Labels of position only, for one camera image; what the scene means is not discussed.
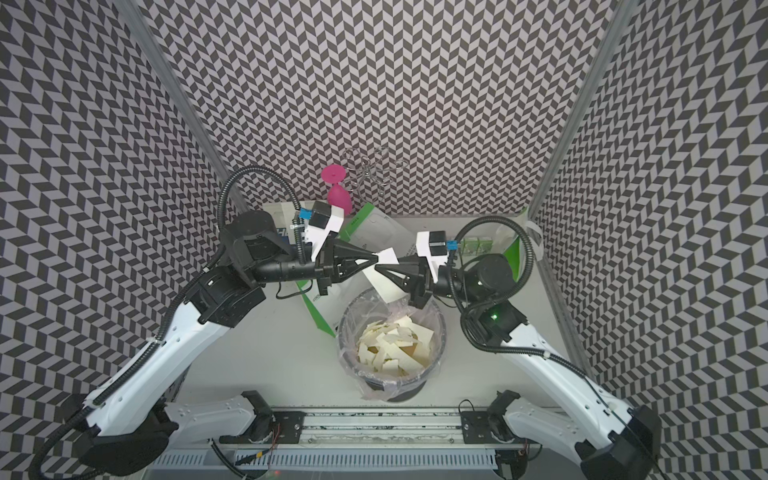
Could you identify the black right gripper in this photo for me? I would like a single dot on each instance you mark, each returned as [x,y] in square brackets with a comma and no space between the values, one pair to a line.
[418,278]

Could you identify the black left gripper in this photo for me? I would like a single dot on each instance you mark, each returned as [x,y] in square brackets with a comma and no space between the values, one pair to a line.
[340,263]

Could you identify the white paper receipt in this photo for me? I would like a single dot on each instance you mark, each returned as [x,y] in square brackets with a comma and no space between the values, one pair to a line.
[387,290]

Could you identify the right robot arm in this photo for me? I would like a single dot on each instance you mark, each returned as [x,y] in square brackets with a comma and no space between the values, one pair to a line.
[601,433]

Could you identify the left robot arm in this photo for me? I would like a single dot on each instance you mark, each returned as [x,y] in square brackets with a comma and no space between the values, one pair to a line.
[124,425]

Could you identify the pink plastic wine glass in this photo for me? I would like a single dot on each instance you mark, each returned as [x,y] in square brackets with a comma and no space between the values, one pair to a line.
[337,196]

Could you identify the middle green juice box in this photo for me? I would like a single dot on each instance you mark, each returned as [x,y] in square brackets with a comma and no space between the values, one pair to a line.
[469,246]

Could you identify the green juice box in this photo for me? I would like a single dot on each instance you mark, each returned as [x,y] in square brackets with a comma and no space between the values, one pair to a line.
[469,246]
[484,245]

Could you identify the shredded receipt pieces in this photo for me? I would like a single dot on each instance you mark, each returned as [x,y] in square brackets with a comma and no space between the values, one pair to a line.
[399,347]

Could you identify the blue paper bag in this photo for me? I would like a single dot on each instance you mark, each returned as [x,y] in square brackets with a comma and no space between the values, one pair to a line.
[282,214]

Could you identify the trash bin with plastic liner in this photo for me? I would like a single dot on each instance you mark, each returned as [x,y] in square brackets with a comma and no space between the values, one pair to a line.
[368,307]

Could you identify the right green juice box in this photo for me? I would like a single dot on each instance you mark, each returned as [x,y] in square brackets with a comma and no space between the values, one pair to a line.
[484,245]

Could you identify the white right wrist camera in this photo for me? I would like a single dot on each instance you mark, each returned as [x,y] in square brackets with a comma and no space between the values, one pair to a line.
[435,248]

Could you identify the chrome wire glass rack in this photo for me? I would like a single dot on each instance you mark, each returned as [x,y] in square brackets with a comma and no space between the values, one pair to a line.
[372,173]

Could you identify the green white bag with handles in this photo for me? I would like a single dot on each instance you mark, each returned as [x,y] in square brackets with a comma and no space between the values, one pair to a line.
[514,250]

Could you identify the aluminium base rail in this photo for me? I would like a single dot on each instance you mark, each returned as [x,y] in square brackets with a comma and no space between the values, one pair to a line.
[504,441]

